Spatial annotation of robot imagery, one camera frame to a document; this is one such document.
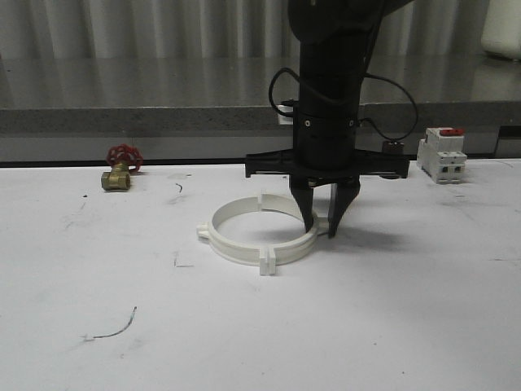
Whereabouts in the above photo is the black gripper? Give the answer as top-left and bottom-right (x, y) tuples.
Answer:
(245, 108), (409, 238)

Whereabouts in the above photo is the white half pipe clamp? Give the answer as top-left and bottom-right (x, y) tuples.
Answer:
(195, 194), (274, 275)
(257, 192), (329, 275)

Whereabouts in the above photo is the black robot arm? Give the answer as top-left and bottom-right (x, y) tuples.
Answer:
(245, 1), (409, 237)

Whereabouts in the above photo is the dark brown pipe coupling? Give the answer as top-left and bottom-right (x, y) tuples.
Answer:
(380, 141), (409, 179)

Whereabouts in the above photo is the brass valve red handwheel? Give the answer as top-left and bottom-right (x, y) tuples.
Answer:
(101, 144), (143, 191)

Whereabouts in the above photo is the white container on counter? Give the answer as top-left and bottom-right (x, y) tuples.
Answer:
(480, 0), (520, 60)

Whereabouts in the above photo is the grey stone counter ledge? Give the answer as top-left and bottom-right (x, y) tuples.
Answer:
(1, 55), (520, 138)

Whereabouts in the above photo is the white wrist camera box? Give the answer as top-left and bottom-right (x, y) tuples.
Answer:
(277, 104), (293, 125)

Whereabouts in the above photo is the white circuit breaker red switch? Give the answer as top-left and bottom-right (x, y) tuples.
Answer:
(416, 127), (467, 184)

